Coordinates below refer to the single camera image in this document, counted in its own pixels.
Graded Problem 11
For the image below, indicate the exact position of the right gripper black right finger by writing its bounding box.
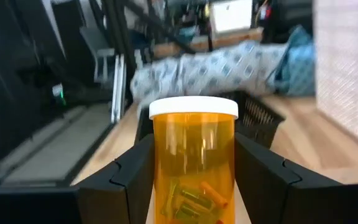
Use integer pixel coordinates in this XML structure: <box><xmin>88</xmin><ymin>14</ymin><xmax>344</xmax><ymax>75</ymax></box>
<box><xmin>234</xmin><ymin>132</ymin><xmax>343</xmax><ymax>224</ymax></box>

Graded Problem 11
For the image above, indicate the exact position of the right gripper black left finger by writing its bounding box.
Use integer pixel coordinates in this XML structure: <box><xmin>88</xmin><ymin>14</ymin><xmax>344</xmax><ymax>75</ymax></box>
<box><xmin>75</xmin><ymin>133</ymin><xmax>155</xmax><ymax>224</ymax></box>

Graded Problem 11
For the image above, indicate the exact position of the orange pill bottle white cap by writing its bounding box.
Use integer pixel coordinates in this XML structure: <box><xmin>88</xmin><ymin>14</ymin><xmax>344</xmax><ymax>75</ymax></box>
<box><xmin>149</xmin><ymin>95</ymin><xmax>239</xmax><ymax>224</ymax></box>

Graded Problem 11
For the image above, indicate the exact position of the grey patterned cloth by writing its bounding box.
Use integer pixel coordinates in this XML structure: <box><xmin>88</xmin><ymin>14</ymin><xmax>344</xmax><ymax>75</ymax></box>
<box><xmin>130</xmin><ymin>39</ymin><xmax>289</xmax><ymax>105</ymax></box>

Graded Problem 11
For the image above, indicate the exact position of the small black slotted basket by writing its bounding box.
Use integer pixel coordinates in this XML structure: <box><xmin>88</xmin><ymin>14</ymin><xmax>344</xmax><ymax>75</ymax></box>
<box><xmin>134</xmin><ymin>90</ymin><xmax>287</xmax><ymax>151</ymax></box>

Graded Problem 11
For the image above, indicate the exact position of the large white perforated basket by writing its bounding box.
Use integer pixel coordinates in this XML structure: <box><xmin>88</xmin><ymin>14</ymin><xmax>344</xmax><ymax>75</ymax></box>
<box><xmin>311</xmin><ymin>0</ymin><xmax>358</xmax><ymax>154</ymax></box>

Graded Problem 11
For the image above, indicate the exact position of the white storage bin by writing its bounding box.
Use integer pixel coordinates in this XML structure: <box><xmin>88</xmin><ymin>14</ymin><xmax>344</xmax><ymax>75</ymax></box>
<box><xmin>211</xmin><ymin>0</ymin><xmax>255</xmax><ymax>34</ymax></box>

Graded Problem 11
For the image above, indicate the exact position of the silver aluminium profile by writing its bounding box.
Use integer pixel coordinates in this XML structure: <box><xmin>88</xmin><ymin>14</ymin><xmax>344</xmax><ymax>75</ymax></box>
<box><xmin>109</xmin><ymin>53</ymin><xmax>127</xmax><ymax>124</ymax></box>

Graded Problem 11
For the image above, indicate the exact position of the teal patterned cloth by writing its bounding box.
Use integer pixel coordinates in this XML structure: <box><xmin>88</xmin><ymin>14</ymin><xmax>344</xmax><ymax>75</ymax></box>
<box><xmin>265</xmin><ymin>25</ymin><xmax>317</xmax><ymax>98</ymax></box>

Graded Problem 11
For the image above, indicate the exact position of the wooden side table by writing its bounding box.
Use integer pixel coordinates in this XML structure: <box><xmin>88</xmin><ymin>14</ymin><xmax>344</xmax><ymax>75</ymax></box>
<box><xmin>152</xmin><ymin>27</ymin><xmax>264</xmax><ymax>59</ymax></box>

